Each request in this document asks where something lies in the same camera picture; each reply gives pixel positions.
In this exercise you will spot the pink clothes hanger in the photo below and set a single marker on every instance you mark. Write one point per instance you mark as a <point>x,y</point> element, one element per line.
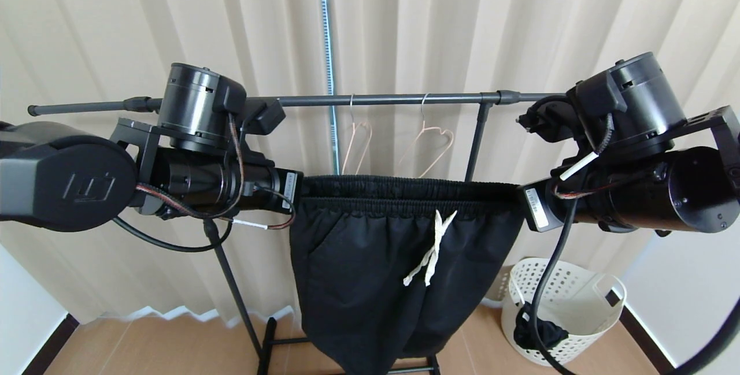
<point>351,110</point>
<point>424,115</point>

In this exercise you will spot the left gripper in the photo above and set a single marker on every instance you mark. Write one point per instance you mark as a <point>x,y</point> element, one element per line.
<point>196,181</point>

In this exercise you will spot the black clothes rack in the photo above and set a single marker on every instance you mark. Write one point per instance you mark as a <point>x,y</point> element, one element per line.
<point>393,99</point>

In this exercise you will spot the white laundry basket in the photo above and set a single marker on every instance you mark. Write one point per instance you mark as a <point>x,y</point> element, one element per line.
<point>578,288</point>

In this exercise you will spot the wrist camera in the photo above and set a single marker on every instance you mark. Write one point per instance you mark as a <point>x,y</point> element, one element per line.
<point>543,121</point>
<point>269,118</point>

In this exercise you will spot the beige curtain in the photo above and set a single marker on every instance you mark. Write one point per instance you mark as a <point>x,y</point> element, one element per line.
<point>433,28</point>

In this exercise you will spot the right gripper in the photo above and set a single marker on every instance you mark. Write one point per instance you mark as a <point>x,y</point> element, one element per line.
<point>665,201</point>

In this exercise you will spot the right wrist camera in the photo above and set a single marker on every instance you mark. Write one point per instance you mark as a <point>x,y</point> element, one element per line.
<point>543,121</point>

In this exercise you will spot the black garment with white label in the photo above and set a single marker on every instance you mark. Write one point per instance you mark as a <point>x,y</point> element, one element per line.
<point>552,334</point>

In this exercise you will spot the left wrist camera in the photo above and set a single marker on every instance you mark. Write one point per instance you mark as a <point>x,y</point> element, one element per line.
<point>269,118</point>

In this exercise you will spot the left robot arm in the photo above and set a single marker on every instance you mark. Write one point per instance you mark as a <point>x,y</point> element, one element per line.
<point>58,173</point>

